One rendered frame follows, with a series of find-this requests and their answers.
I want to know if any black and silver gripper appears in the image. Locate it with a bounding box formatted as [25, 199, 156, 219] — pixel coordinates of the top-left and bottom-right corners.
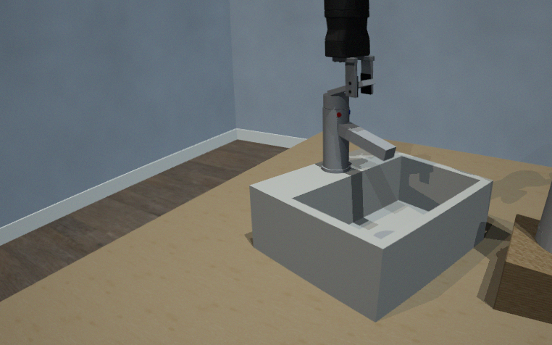
[324, 0, 375, 98]

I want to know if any grey square sink basin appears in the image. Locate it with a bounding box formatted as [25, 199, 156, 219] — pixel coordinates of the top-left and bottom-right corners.
[249, 149, 493, 323]

